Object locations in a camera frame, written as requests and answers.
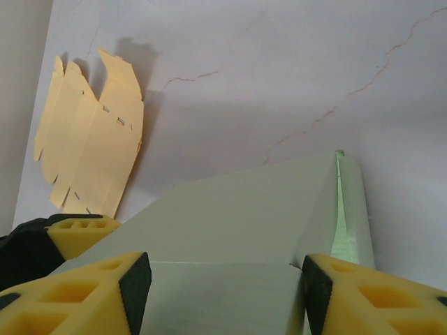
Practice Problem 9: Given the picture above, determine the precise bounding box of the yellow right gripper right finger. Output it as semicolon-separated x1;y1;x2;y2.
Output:
302;253;447;335

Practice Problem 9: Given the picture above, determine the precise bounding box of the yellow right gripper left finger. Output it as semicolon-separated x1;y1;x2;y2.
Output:
0;251;153;335

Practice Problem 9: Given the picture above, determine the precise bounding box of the yellow paper box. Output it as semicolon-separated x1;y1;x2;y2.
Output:
34;47;145;217

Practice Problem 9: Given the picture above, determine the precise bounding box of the light green paper box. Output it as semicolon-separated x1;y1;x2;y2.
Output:
48;149;376;335

